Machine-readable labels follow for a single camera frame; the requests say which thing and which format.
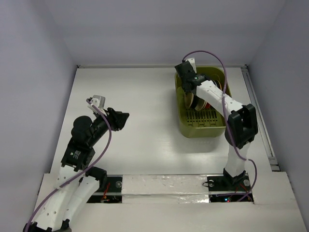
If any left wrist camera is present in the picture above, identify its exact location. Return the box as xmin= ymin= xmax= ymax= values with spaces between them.
xmin=86 ymin=95 xmax=106 ymax=111

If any cream floral plate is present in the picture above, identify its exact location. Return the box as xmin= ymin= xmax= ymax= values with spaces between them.
xmin=195 ymin=99 xmax=207 ymax=111

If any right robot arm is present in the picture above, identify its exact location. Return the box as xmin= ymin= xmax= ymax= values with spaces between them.
xmin=175 ymin=60 xmax=258 ymax=189

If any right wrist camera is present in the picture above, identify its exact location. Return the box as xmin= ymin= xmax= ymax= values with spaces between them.
xmin=185 ymin=58 xmax=197 ymax=72

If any black plate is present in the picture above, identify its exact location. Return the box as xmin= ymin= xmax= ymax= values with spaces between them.
xmin=191 ymin=96 xmax=205 ymax=111

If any beige plate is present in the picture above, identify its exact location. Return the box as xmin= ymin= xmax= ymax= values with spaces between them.
xmin=184 ymin=92 xmax=194 ymax=109

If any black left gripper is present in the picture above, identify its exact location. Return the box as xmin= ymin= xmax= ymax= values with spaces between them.
xmin=88 ymin=106 xmax=129 ymax=145

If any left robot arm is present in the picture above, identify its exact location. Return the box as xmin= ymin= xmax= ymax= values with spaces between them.
xmin=23 ymin=108 xmax=129 ymax=232

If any green dish rack tub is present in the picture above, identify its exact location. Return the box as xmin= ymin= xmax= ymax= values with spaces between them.
xmin=174 ymin=74 xmax=225 ymax=138

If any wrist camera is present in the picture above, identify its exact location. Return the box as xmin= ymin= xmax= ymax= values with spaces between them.
xmin=185 ymin=58 xmax=197 ymax=72
xmin=86 ymin=95 xmax=106 ymax=111

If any orange plate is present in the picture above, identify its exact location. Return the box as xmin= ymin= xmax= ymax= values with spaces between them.
xmin=205 ymin=103 xmax=211 ymax=109

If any aluminium side rail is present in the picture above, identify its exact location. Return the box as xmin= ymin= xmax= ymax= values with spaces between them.
xmin=241 ymin=67 xmax=281 ymax=172

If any silver taped base panel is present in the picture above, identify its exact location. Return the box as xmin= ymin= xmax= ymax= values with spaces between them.
xmin=121 ymin=174 xmax=210 ymax=204

